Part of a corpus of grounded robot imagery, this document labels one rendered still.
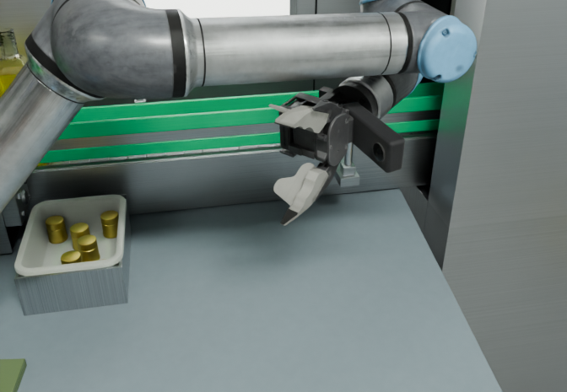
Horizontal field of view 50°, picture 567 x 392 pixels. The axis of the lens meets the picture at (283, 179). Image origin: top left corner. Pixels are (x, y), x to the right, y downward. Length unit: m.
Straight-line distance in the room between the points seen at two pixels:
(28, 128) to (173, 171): 0.50
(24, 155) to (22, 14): 0.57
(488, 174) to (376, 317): 0.39
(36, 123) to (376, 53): 0.43
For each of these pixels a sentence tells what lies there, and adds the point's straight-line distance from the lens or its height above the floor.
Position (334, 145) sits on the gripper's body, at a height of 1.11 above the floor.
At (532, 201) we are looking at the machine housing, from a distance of 1.35.
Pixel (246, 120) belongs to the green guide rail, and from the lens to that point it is 1.25.
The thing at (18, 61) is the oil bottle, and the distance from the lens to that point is 1.24.
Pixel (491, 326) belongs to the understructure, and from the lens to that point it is 1.53.
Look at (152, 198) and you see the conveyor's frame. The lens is 1.30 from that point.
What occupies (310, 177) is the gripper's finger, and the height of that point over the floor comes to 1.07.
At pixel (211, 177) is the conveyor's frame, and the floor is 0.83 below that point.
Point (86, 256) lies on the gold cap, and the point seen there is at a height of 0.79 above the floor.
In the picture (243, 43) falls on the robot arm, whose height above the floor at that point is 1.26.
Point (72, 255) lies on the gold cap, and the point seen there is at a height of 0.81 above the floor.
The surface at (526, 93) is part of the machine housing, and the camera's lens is 1.22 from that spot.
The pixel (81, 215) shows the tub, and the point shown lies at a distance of 1.24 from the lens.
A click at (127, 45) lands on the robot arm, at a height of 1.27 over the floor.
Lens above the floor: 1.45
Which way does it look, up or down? 30 degrees down
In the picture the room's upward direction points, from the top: straight up
